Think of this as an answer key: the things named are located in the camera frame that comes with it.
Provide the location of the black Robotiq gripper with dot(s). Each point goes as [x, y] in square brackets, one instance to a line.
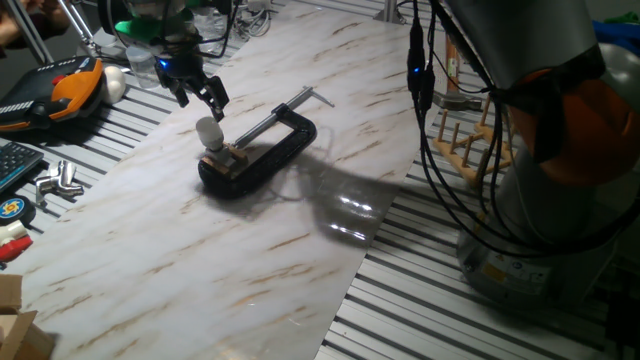
[180, 70]

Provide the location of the white light bulb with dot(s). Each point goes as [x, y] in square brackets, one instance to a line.
[210, 132]

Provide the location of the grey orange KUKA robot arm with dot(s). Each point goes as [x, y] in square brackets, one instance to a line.
[525, 30]

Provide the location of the person's bare hand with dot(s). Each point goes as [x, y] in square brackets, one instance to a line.
[50, 15]

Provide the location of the clear plastic jar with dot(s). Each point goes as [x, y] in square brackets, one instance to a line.
[140, 70]

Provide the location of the small wooden clamp pad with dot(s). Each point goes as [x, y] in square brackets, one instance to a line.
[216, 165]
[239, 151]

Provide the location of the white egg shaped object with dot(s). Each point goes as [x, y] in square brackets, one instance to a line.
[115, 85]

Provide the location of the black metal C-clamp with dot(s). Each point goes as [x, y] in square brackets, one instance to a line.
[265, 165]

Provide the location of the black filament spool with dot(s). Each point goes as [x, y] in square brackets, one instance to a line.
[112, 15]

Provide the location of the thin metal rod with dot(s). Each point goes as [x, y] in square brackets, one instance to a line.
[80, 27]

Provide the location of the black orange teach pendant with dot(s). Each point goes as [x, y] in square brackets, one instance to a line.
[60, 95]

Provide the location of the silver metal pipe fitting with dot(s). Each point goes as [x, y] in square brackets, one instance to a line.
[55, 189]
[66, 172]

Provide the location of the marble pattern table sheet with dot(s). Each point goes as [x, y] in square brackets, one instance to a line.
[200, 250]

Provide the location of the slanted aluminium stand leg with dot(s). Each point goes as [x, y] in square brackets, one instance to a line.
[30, 32]

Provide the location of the black computer keyboard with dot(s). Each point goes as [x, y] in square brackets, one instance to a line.
[17, 162]

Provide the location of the wooden peg rack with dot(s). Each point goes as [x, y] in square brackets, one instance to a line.
[465, 157]

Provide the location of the open brown cardboard box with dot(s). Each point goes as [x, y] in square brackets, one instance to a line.
[20, 330]

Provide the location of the blue plastic bag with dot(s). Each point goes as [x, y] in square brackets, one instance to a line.
[615, 32]

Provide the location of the upright aluminium post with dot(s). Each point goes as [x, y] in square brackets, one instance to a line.
[390, 11]

